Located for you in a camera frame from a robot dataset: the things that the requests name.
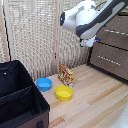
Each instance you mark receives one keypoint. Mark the beige woven folding screen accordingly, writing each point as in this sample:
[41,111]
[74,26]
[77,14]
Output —
[30,33]

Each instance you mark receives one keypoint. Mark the black fabric storage box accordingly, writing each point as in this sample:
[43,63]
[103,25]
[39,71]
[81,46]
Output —
[16,96]

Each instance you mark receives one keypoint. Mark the blue plastic bowl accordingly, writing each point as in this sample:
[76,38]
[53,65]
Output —
[44,84]

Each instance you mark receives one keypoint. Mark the yellow plastic bowl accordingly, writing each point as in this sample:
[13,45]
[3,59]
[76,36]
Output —
[64,92]

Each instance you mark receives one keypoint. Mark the white black Franka robot arm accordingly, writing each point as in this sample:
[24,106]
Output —
[90,20]

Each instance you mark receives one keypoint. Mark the red yellow snack box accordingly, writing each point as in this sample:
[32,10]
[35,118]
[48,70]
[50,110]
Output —
[66,75]

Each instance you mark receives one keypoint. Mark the brown fabric drawer cabinet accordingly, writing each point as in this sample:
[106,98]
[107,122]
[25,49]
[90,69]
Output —
[110,50]

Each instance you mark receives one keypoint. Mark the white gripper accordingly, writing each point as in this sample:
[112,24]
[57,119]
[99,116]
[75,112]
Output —
[88,42]

